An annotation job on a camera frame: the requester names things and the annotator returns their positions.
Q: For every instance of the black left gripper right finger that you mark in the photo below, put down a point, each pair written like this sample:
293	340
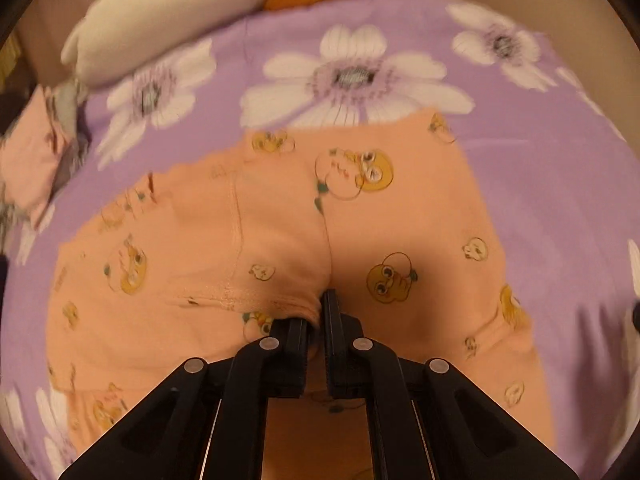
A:
348	370

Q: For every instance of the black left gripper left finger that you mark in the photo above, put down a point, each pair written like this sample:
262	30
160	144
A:
286	351

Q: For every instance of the peach duck print garment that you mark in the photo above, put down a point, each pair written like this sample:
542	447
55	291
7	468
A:
202	259

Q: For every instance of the purple floral bed sheet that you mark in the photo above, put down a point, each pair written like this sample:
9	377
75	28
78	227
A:
560	184

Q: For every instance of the folded pink garment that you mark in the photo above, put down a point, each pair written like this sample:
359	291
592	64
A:
30	157

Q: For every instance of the folded grey garment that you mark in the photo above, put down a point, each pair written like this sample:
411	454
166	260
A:
66	107

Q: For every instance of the white plush pillow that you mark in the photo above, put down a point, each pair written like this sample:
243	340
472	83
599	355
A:
117	36

